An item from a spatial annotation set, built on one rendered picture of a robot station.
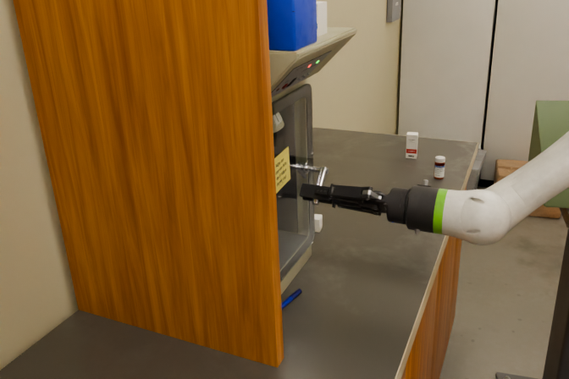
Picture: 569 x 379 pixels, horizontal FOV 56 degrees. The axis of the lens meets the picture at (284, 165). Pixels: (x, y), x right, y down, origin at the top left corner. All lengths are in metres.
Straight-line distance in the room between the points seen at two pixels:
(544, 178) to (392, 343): 0.46
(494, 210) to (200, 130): 0.56
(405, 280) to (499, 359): 1.37
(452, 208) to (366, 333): 0.30
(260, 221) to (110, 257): 0.38
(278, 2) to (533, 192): 0.66
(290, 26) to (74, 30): 0.38
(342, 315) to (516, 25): 3.01
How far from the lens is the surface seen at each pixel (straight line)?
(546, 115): 1.89
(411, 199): 1.11
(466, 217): 1.08
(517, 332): 2.81
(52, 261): 1.27
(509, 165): 3.95
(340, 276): 1.31
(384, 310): 1.21
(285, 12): 0.88
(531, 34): 3.93
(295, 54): 0.87
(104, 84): 1.00
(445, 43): 3.98
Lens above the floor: 1.65
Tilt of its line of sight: 21 degrees down
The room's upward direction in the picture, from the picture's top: 2 degrees counter-clockwise
